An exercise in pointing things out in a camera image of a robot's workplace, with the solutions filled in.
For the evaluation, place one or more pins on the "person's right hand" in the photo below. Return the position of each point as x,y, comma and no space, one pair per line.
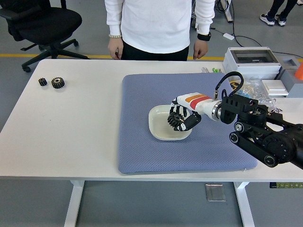
114,47

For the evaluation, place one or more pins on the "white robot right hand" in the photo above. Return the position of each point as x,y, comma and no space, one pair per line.
198,104

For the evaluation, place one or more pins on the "person's left hand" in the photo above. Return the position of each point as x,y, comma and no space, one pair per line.
201,48

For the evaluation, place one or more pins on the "large dark metal gear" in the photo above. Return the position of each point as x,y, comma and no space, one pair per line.
58,83
174,118

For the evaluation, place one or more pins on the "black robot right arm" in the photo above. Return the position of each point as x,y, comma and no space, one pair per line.
272,142

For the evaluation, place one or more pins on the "clear connector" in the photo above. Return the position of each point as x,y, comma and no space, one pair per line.
205,69

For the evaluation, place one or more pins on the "green connector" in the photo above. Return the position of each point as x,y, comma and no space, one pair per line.
216,70

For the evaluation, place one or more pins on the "white power adapter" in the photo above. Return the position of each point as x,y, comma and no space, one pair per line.
229,36

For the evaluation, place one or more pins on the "yellow tape measure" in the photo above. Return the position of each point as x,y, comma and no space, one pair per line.
233,85

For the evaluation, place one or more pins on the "white desk leg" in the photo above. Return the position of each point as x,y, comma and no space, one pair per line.
227,11

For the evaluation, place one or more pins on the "white square dish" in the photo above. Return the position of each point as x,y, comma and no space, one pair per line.
161,128

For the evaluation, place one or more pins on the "person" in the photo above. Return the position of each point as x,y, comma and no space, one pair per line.
272,14
156,23

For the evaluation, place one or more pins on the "clear bag of parts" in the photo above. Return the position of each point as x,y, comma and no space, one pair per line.
256,91

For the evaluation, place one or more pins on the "blue-grey quilted mat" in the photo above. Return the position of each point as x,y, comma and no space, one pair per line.
142,151

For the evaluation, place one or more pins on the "black office chair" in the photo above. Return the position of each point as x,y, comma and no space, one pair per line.
42,21

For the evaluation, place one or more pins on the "small dark metal gear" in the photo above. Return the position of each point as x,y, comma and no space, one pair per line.
42,82

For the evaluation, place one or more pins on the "metal floor plate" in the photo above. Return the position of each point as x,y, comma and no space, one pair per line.
215,192

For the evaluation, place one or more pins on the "grey hollow block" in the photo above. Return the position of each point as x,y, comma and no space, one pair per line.
290,78

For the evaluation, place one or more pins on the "orange cone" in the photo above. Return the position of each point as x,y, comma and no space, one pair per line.
300,74

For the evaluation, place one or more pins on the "white table leg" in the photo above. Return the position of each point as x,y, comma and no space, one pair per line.
245,203
73,203

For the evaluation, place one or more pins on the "grey electrical enclosure box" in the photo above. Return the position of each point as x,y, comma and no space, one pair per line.
248,69

